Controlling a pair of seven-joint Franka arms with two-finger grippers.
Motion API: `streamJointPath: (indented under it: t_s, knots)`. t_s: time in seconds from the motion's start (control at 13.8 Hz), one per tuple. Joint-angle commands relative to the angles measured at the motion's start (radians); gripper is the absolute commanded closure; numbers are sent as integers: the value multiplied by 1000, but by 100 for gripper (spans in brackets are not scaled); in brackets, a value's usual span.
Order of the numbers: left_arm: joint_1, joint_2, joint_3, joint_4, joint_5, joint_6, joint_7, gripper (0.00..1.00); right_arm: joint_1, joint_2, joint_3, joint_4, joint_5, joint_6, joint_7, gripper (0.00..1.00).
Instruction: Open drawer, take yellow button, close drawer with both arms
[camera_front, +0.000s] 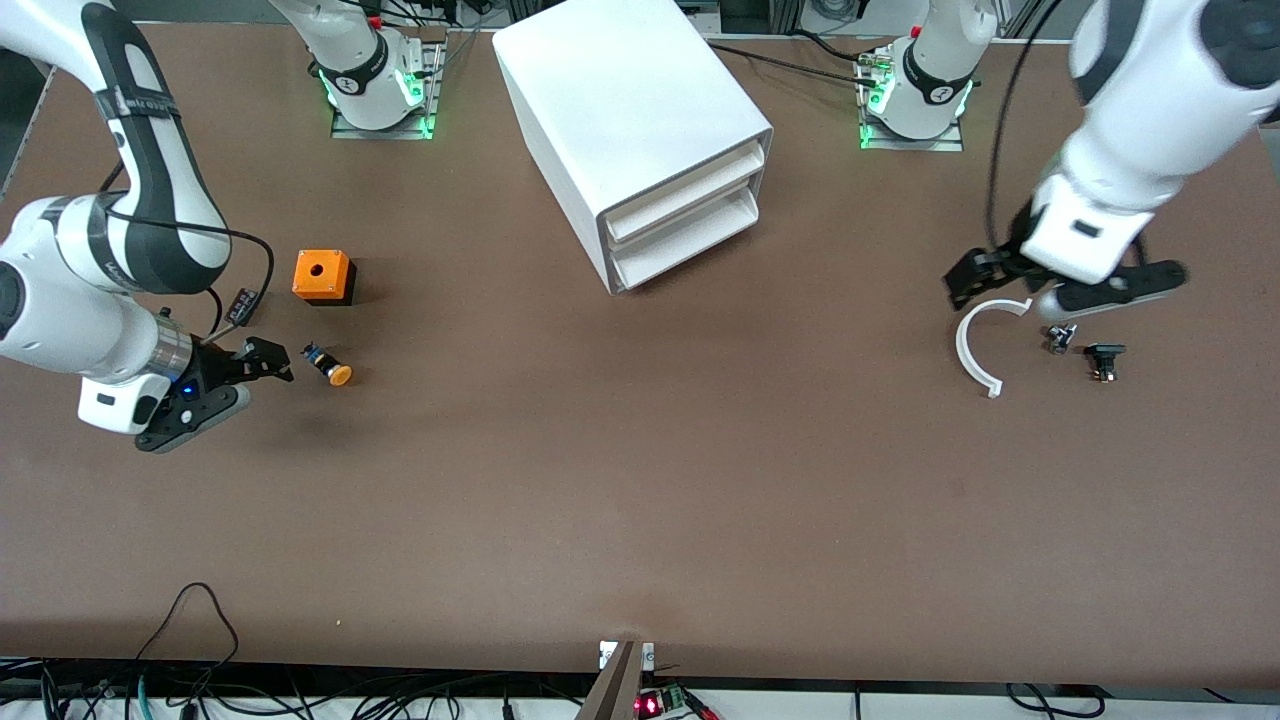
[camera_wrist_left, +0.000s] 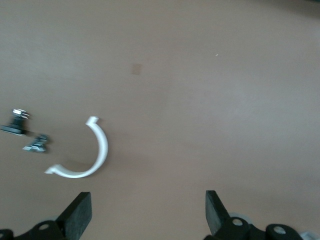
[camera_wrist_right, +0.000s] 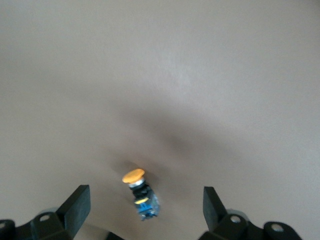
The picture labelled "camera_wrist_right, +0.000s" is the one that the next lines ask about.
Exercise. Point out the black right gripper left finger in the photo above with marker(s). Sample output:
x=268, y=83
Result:
x=75, y=207

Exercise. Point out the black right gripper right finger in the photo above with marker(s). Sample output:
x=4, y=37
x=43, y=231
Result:
x=212, y=207

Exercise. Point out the orange mushroom push button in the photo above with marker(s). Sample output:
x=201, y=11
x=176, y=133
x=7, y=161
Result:
x=143, y=196

